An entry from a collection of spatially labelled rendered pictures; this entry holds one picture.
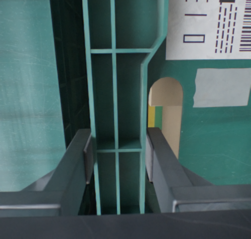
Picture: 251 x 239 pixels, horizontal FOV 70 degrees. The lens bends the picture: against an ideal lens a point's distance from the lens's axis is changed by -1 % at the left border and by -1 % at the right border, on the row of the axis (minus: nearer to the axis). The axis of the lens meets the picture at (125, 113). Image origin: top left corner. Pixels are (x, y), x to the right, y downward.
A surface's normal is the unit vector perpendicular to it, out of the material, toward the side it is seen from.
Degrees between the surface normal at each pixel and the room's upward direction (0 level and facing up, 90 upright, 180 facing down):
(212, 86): 94
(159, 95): 90
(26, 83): 91
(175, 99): 90
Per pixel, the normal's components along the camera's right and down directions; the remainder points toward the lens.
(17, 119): 0.16, 0.26
